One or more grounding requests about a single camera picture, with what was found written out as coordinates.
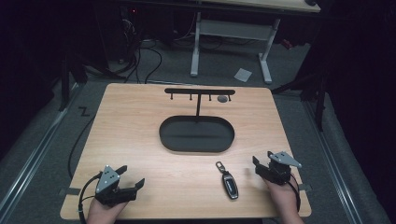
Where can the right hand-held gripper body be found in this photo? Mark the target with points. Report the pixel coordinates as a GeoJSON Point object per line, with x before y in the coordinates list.
{"type": "Point", "coordinates": [278, 169]}

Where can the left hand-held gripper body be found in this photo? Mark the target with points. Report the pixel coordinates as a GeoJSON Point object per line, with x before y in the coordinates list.
{"type": "Point", "coordinates": [107, 179]}

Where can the black key rack with tray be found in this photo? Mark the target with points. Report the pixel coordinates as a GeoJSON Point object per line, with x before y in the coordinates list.
{"type": "Point", "coordinates": [196, 134]}

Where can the person's right hand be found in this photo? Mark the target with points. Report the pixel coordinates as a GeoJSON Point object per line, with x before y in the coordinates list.
{"type": "Point", "coordinates": [285, 200]}

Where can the person's left hand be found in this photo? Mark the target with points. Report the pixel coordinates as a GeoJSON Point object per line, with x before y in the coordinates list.
{"type": "Point", "coordinates": [102, 214]}

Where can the grey tape strip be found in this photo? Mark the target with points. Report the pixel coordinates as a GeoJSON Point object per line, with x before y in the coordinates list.
{"type": "Point", "coordinates": [71, 191]}
{"type": "Point", "coordinates": [305, 187]}

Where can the grey round table grommet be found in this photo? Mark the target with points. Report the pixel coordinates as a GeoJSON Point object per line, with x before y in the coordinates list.
{"type": "Point", "coordinates": [222, 99]}

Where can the black metal stand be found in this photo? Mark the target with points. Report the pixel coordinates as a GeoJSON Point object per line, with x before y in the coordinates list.
{"type": "Point", "coordinates": [64, 84]}
{"type": "Point", "coordinates": [319, 99]}

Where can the grey paper scrap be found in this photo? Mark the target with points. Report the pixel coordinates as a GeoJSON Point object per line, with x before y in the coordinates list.
{"type": "Point", "coordinates": [243, 75]}

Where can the small red object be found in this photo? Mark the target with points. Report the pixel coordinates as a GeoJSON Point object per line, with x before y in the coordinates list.
{"type": "Point", "coordinates": [287, 44]}

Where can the white-legged desk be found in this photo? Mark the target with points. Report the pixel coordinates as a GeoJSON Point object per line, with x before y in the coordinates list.
{"type": "Point", "coordinates": [232, 29]}

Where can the metal floor rail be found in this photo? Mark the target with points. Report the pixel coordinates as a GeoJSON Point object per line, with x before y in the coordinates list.
{"type": "Point", "coordinates": [34, 152]}
{"type": "Point", "coordinates": [334, 168]}

